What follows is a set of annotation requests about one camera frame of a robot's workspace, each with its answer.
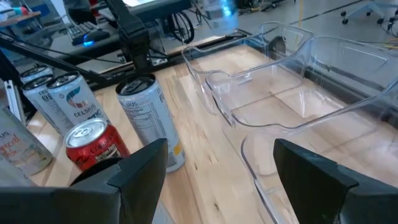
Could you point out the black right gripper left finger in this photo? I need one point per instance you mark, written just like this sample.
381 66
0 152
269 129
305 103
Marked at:
133 186

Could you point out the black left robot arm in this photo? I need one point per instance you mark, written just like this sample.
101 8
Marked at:
132 34

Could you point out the black mouse blue light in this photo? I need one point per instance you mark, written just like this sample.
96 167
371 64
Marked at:
96 35

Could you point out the grey side desk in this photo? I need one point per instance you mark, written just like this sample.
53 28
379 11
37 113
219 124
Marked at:
59 46

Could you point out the office chair wheeled base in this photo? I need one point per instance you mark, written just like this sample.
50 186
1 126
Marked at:
367 7

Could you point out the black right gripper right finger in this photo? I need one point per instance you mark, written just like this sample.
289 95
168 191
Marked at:
311 186

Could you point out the wooden shelf board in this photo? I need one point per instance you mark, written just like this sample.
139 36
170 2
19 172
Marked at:
18 19

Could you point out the red Coca-Cola Zero can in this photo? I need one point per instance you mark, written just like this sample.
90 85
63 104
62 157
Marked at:
93 149

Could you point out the black keyboard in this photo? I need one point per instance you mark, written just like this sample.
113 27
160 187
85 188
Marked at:
79 31

